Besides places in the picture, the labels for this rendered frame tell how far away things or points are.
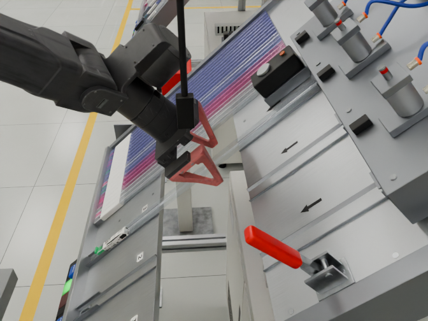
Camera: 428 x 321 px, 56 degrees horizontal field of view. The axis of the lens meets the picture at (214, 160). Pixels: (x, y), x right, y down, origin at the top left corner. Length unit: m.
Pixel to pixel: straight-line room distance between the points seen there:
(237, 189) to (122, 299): 0.53
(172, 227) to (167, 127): 1.28
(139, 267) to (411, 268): 0.41
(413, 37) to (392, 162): 0.15
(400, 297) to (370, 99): 0.18
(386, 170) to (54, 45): 0.34
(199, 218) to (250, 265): 0.97
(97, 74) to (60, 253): 1.42
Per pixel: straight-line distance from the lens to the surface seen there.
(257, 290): 0.87
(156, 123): 0.56
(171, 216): 1.86
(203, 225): 1.82
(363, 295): 0.37
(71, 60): 0.46
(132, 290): 0.64
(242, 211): 1.01
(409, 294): 0.37
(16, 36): 0.44
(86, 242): 0.83
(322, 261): 0.38
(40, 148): 2.49
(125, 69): 0.52
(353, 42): 0.44
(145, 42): 0.51
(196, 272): 1.67
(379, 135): 0.38
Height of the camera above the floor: 1.33
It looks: 37 degrees down
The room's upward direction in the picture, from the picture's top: straight up
